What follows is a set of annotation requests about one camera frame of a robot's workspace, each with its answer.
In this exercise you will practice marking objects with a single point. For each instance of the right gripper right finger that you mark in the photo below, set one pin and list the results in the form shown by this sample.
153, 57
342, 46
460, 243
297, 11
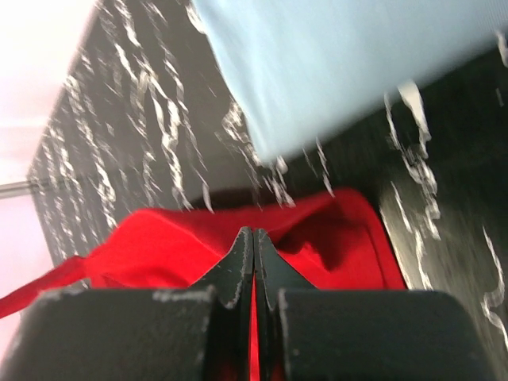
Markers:
272, 274

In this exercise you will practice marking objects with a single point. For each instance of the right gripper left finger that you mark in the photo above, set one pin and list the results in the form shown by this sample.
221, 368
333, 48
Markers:
228, 332

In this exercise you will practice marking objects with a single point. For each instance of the red t-shirt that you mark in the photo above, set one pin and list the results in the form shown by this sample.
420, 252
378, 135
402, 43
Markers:
127, 310

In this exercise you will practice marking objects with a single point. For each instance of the folded blue t-shirt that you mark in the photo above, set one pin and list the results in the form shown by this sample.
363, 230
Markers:
300, 70

